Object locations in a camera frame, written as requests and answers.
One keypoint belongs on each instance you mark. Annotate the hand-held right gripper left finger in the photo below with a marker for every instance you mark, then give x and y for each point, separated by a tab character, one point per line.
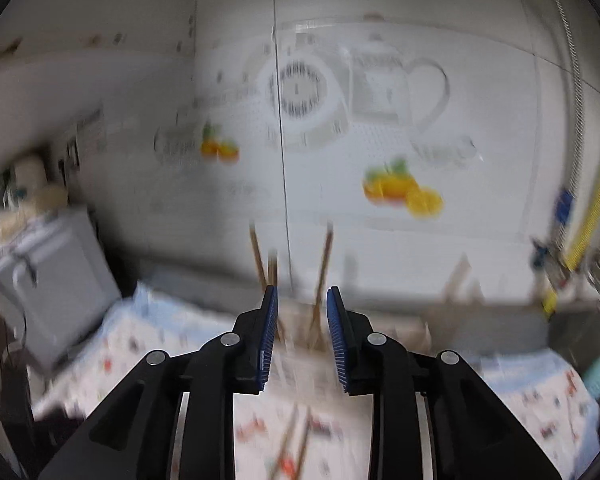
269	340

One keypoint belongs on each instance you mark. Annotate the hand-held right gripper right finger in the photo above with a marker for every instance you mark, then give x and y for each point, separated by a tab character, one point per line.
336	340

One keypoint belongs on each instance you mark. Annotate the cream plastic utensil holder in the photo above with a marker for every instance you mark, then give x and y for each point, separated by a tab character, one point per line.
400	330

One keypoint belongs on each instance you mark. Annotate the printed cartoon blanket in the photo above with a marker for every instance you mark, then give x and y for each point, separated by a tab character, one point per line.
130	340

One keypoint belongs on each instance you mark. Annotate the grey microwave oven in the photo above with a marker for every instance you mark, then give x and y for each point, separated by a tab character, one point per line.
55	285

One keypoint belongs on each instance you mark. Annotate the metal water valve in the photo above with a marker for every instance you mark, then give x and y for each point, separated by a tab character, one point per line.
597	275

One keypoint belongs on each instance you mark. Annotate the clear plastic bag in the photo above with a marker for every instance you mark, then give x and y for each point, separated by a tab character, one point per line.
20	215

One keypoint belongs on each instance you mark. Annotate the white kitchen appliance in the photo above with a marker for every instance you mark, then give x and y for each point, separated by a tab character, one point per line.
30	172

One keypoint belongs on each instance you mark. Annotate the wall socket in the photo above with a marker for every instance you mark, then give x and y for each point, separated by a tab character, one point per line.
71	155

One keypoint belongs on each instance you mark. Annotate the green wall cabinet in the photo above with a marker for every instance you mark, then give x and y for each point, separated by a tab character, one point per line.
55	85

